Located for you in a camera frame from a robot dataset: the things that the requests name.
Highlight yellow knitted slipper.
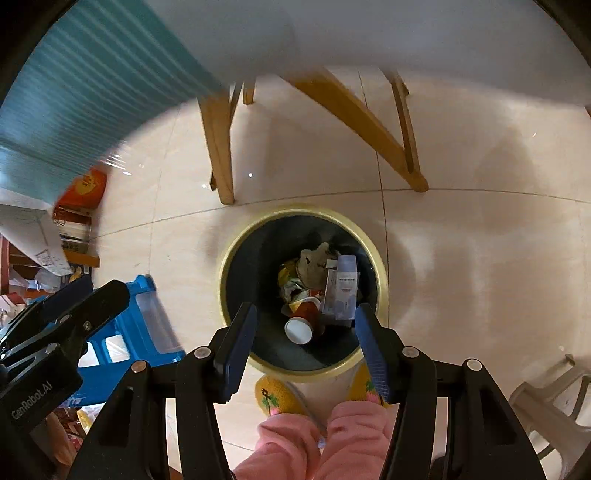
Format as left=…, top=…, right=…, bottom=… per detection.
left=255, top=376, right=305, bottom=418
left=353, top=364, right=389, bottom=407

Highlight orange box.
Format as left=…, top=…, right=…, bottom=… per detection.
left=55, top=168, right=108, bottom=217

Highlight white cardboard box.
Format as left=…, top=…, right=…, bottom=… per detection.
left=0, top=203, right=70, bottom=278

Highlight grey plastic stool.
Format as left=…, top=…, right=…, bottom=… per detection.
left=508, top=354, right=591, bottom=472

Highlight pink pants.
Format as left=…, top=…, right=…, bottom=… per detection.
left=233, top=401, right=391, bottom=480

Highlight red paper cup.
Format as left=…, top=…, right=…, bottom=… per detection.
left=284, top=298, right=326, bottom=346

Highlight clear white box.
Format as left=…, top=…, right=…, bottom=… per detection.
left=320, top=254, right=361, bottom=326

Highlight yellow rimmed trash bin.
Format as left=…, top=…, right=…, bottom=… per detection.
left=217, top=205, right=389, bottom=384

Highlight wooden table legs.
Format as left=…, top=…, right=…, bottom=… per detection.
left=198, top=69, right=430, bottom=206

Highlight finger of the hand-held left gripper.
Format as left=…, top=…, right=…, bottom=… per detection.
left=0, top=279, right=131, bottom=361
left=0, top=276, right=95, bottom=340

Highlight blue plastic stool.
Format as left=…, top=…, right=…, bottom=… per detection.
left=76, top=274, right=186, bottom=407

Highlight brown paper bag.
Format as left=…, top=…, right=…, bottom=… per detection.
left=295, top=242, right=340, bottom=282

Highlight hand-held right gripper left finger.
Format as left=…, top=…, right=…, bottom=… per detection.
left=68, top=302, right=258, bottom=480

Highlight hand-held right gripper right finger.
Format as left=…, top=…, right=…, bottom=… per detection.
left=354, top=303, right=548, bottom=480

